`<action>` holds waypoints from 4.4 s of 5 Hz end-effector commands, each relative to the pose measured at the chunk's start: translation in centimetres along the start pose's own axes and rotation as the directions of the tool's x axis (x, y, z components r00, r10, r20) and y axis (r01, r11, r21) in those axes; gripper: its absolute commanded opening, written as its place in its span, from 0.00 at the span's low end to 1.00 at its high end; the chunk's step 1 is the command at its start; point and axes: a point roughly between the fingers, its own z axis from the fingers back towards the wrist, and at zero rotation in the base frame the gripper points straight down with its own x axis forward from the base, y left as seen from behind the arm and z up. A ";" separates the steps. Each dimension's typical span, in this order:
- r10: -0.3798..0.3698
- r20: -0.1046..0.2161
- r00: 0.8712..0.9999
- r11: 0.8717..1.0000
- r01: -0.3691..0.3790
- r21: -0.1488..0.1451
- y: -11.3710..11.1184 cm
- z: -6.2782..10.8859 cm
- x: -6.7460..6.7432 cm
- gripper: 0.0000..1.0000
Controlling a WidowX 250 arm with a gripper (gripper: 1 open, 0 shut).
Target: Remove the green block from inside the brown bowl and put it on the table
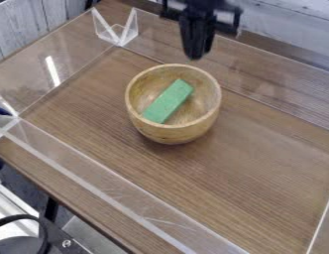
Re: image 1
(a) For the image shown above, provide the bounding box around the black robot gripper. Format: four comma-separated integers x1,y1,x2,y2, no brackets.
161,0,244,60

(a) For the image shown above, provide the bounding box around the green rectangular block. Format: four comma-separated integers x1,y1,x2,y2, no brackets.
142,79,194,124

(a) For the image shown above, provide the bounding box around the brown wooden bowl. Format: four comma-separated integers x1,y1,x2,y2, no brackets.
125,63,224,145

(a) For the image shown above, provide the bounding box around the blue object at edge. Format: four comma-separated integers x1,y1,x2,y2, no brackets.
0,108,12,115

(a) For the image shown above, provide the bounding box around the black metal table leg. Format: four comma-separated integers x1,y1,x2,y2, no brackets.
45,197,60,222

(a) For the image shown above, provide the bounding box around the clear acrylic corner bracket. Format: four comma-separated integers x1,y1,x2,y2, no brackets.
92,8,138,47

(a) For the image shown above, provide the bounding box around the clear acrylic tray wall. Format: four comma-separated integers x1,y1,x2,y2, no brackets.
0,8,329,254

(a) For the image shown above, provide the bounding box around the grey metal bracket with screw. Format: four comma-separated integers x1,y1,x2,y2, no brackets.
42,218,93,254

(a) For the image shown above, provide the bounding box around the black cable loop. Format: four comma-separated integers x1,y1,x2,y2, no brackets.
0,213,52,254

